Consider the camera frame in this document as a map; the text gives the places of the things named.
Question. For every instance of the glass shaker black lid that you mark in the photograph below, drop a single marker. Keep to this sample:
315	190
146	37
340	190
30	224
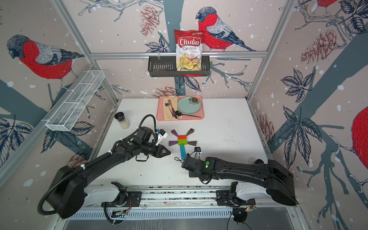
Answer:
123	122

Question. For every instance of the pink serving tray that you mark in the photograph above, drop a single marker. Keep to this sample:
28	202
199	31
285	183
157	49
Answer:
159	114

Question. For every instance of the white wire wall basket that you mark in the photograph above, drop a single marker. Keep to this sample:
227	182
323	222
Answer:
77	99

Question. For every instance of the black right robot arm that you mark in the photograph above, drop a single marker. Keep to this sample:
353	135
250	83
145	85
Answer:
275	178

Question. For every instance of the Chuba cassava chips bag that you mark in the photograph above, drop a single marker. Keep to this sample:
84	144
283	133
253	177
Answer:
189	46

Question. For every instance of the teal rectangular block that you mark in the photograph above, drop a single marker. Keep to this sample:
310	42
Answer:
183	152

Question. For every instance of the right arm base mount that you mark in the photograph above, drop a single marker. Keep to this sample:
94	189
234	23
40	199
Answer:
226	198

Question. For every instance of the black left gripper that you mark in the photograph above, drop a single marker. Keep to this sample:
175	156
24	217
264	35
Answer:
159	153

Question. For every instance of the black wire wall basket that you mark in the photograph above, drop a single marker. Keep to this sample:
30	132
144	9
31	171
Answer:
167	67

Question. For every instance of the mint green flower plate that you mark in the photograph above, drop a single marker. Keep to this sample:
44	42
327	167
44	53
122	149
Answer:
189	105

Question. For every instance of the purple wedge block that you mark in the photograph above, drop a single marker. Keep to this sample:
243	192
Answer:
171	143
174	133

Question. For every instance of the iridescent gold purple knife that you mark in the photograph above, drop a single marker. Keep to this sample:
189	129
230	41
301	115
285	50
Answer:
172	109

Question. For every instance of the beige cloth napkin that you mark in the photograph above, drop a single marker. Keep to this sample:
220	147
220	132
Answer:
166	114

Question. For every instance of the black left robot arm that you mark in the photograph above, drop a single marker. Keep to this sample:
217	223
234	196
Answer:
71	188

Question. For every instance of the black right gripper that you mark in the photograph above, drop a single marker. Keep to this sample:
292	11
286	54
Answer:
191	176

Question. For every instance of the red rectangular block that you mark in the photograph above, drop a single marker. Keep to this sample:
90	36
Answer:
182	137

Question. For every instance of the silver spoon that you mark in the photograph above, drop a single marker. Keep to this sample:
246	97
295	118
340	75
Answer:
168	106

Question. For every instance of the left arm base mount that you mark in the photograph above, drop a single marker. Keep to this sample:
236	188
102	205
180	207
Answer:
126	200

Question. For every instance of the green rectangular block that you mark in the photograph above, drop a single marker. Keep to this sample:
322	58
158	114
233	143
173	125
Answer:
182	142

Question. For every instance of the black spoon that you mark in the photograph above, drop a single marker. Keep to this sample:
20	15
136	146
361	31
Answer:
180	114

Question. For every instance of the dark brown wedge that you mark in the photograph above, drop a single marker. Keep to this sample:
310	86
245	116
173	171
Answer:
193	143
190	132

